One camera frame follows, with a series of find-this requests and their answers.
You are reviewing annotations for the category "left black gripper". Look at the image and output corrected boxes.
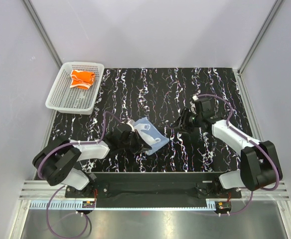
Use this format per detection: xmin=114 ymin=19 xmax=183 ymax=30
xmin=119 ymin=129 xmax=151 ymax=154

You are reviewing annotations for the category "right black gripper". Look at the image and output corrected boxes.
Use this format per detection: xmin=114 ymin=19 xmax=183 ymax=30
xmin=170 ymin=108 xmax=202 ymax=134

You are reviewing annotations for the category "light blue towel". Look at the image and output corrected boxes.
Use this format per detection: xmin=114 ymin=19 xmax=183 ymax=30
xmin=132 ymin=118 xmax=169 ymax=155

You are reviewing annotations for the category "orange white patterned towel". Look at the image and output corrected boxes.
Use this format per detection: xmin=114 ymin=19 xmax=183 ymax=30
xmin=70 ymin=70 xmax=96 ymax=90

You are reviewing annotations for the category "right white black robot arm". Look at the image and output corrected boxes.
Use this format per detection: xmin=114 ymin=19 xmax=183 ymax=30
xmin=172 ymin=108 xmax=283 ymax=198

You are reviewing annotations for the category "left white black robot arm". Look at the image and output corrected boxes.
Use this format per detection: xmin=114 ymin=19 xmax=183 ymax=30
xmin=32 ymin=123 xmax=152 ymax=197

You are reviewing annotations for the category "black marble pattern mat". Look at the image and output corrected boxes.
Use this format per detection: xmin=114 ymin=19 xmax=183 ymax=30
xmin=48 ymin=68 xmax=253 ymax=173

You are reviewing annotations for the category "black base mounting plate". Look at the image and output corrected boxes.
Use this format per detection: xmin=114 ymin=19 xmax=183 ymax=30
xmin=65 ymin=172 xmax=242 ymax=199

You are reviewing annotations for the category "left small electronics box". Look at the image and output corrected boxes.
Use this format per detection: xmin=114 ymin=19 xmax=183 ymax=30
xmin=82 ymin=201 xmax=96 ymax=208

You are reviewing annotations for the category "small electronics box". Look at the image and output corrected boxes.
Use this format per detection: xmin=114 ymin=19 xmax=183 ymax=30
xmin=82 ymin=201 xmax=96 ymax=208
xmin=216 ymin=201 xmax=232 ymax=211

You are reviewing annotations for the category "white plastic basket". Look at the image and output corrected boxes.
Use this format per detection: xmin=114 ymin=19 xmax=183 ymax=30
xmin=45 ymin=61 xmax=105 ymax=115

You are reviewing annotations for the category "right small electronics box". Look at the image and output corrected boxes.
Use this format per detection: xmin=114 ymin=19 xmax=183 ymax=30
xmin=216 ymin=201 xmax=232 ymax=211

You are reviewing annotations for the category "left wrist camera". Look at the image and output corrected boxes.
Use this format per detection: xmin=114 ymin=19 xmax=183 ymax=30
xmin=119 ymin=119 xmax=135 ymax=132

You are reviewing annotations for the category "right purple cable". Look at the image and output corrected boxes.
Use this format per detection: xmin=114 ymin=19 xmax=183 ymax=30
xmin=194 ymin=94 xmax=281 ymax=217

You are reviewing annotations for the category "purple cable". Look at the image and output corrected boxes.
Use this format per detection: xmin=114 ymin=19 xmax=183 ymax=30
xmin=37 ymin=111 xmax=126 ymax=239
xmin=194 ymin=94 xmax=281 ymax=217

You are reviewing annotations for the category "aluminium frame rail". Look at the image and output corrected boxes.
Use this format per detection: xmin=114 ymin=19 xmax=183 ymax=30
xmin=19 ymin=180 xmax=290 ymax=201

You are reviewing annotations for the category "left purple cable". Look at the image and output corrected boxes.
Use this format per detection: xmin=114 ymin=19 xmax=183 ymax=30
xmin=37 ymin=111 xmax=126 ymax=239

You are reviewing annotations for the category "slotted cable duct rail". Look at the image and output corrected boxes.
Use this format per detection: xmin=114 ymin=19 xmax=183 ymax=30
xmin=29 ymin=201 xmax=218 ymax=210

